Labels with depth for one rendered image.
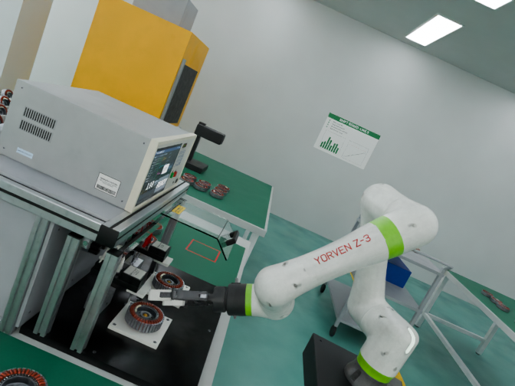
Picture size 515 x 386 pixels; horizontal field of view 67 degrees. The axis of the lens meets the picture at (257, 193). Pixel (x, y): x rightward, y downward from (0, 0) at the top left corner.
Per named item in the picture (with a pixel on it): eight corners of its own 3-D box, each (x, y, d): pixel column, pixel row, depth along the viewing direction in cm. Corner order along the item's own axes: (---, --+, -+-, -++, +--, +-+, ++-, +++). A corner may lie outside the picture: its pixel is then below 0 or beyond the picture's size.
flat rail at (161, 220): (179, 208, 154) (182, 202, 153) (112, 267, 93) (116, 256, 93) (177, 207, 154) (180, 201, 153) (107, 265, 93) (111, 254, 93)
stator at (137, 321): (165, 319, 122) (169, 309, 121) (153, 339, 111) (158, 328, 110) (132, 305, 122) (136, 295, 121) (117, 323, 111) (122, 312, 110)
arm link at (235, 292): (244, 318, 107) (247, 320, 116) (246, 275, 112) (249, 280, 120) (222, 317, 108) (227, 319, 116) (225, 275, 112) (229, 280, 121)
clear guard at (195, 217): (235, 239, 151) (241, 225, 150) (226, 261, 127) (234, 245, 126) (159, 204, 150) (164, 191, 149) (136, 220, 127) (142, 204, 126)
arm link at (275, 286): (383, 266, 109) (362, 233, 114) (392, 250, 99) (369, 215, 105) (264, 319, 103) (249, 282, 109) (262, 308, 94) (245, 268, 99)
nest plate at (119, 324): (171, 322, 124) (172, 318, 124) (155, 349, 109) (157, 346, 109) (128, 303, 124) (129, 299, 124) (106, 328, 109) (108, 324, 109)
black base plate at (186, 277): (226, 296, 161) (228, 291, 160) (188, 408, 98) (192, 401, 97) (123, 249, 160) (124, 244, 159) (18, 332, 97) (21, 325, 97)
